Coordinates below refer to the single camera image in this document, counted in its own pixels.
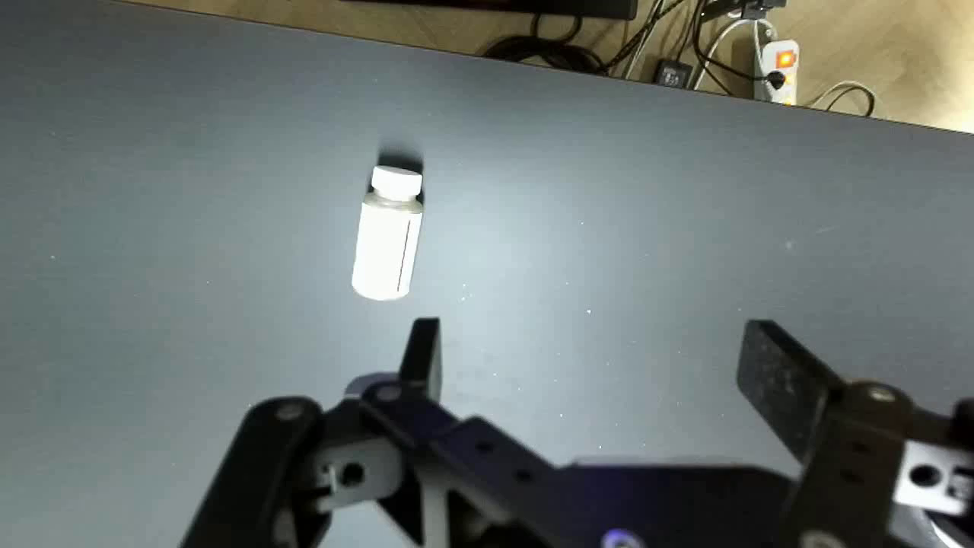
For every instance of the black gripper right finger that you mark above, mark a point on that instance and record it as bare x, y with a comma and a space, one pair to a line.
793, 381

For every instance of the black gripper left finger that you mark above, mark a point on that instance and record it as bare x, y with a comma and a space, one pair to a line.
295, 457

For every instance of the white supplement bottle rainbow label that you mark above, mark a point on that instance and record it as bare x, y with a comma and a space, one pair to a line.
389, 238

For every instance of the white power strip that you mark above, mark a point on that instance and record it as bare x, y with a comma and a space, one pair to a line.
781, 66

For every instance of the black power adapter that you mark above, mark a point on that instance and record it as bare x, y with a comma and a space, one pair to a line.
675, 73

